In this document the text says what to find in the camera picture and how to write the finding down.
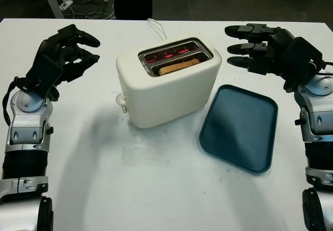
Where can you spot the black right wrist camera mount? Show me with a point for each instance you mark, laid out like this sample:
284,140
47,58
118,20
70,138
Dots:
301,59

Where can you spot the white power strip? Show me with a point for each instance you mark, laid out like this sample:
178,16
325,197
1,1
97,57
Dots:
66,4

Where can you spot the slice of toast bread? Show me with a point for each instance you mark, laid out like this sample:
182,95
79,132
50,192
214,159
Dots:
179,66

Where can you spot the dark blue plastic tray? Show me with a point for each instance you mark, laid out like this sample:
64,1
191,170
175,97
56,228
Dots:
239,127

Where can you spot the white two-slot toaster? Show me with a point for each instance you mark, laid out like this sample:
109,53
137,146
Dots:
161,95

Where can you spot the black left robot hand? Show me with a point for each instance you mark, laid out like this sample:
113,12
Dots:
67,41

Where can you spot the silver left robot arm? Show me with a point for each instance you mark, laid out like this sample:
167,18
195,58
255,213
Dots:
26,127

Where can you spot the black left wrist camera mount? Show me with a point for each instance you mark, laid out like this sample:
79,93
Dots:
44,75

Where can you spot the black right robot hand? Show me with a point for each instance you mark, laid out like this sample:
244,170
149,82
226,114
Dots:
270,41

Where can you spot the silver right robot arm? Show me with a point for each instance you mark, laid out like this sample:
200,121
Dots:
317,116

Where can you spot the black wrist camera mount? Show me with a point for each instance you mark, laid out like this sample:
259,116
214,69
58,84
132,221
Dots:
301,59
44,75

